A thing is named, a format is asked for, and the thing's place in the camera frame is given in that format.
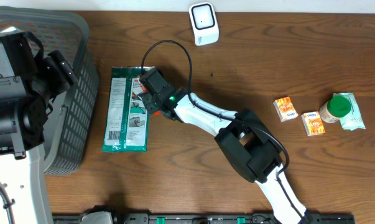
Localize red and white package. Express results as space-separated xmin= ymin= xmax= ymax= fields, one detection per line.
xmin=139 ymin=79 xmax=160 ymax=115

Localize dark green package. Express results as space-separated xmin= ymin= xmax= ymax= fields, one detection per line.
xmin=102 ymin=67 xmax=149 ymax=153

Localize orange tissue pack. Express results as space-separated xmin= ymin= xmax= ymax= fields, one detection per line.
xmin=301 ymin=111 xmax=325 ymax=136
xmin=273 ymin=96 xmax=299 ymax=122

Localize green lidded small jar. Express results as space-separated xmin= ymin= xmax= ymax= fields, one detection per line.
xmin=319 ymin=95 xmax=351 ymax=123

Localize mint green wipes packet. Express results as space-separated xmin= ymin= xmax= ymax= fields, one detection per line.
xmin=333 ymin=93 xmax=366 ymax=131

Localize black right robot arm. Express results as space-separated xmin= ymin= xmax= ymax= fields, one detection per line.
xmin=139 ymin=67 xmax=313 ymax=223

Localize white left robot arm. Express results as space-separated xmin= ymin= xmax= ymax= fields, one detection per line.
xmin=0 ymin=27 xmax=78 ymax=223

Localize white barcode scanner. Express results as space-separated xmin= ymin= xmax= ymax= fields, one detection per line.
xmin=188 ymin=2 xmax=220 ymax=46

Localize grey plastic mesh basket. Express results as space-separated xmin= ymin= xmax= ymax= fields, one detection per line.
xmin=0 ymin=6 xmax=99 ymax=175

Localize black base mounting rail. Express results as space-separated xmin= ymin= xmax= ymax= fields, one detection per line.
xmin=52 ymin=205 xmax=355 ymax=224

